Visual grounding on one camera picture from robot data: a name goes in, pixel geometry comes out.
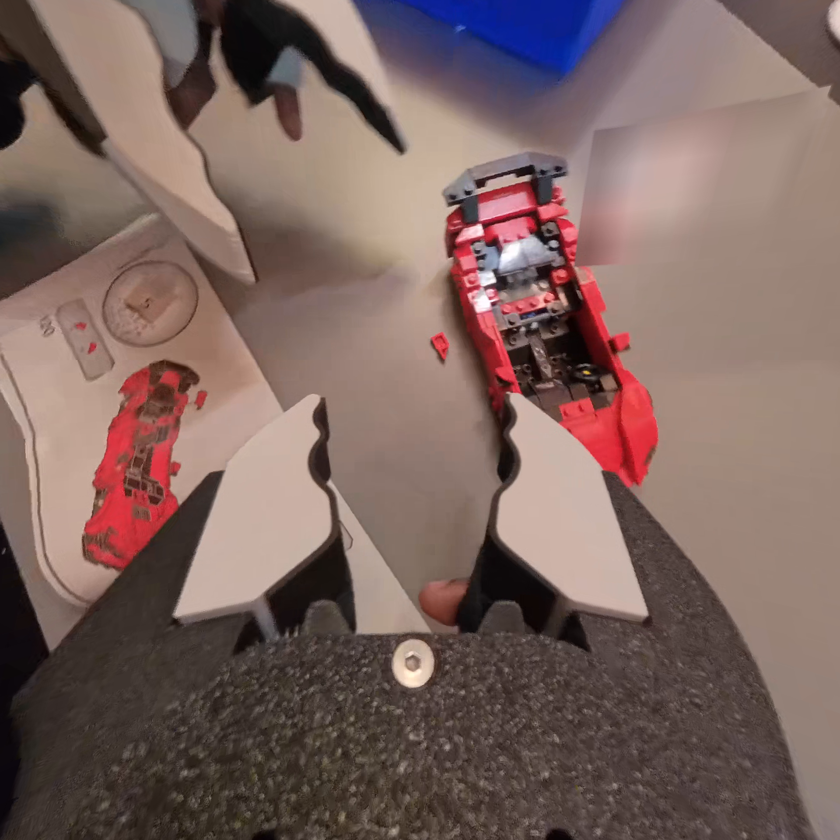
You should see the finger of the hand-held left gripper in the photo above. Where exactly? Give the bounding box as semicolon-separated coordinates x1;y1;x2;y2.
26;0;258;284
289;0;409;156

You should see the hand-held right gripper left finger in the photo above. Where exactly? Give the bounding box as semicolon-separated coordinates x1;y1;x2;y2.
172;394;357;641

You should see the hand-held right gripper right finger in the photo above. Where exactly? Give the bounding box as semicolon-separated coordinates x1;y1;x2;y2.
458;392;652;634

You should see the red lego car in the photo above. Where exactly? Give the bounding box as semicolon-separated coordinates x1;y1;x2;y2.
441;150;660;490

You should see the lego instruction booklet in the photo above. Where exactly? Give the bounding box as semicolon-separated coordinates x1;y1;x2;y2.
0;211;431;636

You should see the person's left hand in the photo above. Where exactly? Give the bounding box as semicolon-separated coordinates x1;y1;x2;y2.
125;0;311;142

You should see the person's right hand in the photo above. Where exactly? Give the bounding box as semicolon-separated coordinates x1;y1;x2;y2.
419;577;471;627

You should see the blue plastic bin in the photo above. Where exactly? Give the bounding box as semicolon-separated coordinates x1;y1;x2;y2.
353;0;627;74

